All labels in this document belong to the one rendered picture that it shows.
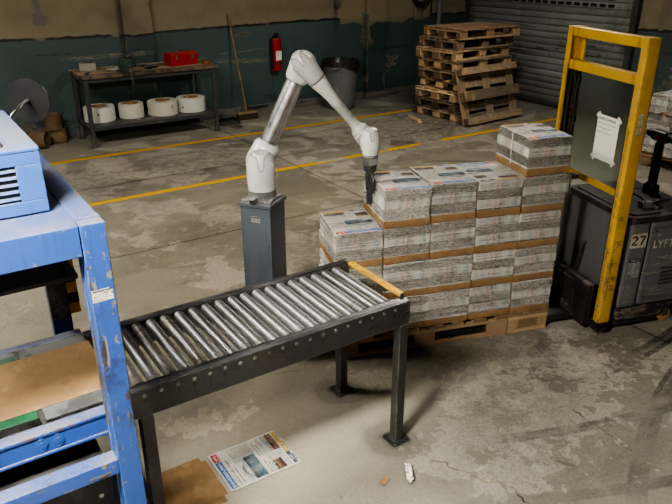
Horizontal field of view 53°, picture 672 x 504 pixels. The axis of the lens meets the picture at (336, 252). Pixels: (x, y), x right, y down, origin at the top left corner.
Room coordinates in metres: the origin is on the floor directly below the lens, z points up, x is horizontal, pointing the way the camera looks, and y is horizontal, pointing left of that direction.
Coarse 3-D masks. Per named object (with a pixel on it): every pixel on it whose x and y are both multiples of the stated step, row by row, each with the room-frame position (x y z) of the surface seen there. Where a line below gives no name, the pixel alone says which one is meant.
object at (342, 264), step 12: (336, 264) 3.12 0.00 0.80; (288, 276) 2.98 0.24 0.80; (300, 276) 2.99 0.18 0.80; (240, 288) 2.85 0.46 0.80; (252, 288) 2.85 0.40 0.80; (204, 300) 2.73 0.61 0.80; (156, 312) 2.62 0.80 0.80; (168, 312) 2.62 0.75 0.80; (120, 324) 2.51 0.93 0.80; (144, 324) 2.55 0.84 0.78; (84, 336) 2.42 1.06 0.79; (132, 336) 2.52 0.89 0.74; (168, 336) 2.60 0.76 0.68
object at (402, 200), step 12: (408, 180) 3.72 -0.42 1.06; (420, 180) 3.72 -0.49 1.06; (384, 192) 3.54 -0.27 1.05; (396, 192) 3.54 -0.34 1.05; (408, 192) 3.56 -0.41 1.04; (420, 192) 3.58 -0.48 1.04; (384, 204) 3.53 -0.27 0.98; (396, 204) 3.55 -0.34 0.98; (408, 204) 3.57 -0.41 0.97; (420, 204) 3.59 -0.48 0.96; (384, 216) 3.53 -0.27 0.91; (396, 216) 3.55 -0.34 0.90; (408, 216) 3.57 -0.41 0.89; (420, 216) 3.58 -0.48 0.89
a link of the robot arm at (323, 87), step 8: (320, 80) 3.62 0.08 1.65; (320, 88) 3.62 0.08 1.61; (328, 88) 3.64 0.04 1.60; (328, 96) 3.64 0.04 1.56; (336, 96) 3.66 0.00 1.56; (336, 104) 3.66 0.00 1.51; (344, 104) 3.73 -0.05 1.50; (344, 112) 3.73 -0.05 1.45; (352, 120) 3.80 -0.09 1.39; (352, 128) 3.82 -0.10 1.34; (360, 128) 3.80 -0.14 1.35; (360, 136) 3.78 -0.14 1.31
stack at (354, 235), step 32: (320, 224) 3.81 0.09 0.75; (352, 224) 3.61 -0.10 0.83; (448, 224) 3.65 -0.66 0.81; (480, 224) 3.71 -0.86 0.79; (512, 224) 3.77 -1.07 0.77; (320, 256) 3.79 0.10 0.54; (352, 256) 3.48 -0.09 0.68; (384, 256) 3.53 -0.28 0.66; (480, 256) 3.71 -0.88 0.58; (512, 256) 3.77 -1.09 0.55; (384, 288) 3.54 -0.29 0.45; (416, 288) 3.60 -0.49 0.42; (480, 288) 3.72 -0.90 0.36; (416, 320) 3.60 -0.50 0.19; (480, 320) 3.72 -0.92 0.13; (352, 352) 3.48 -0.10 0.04; (384, 352) 3.54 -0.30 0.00
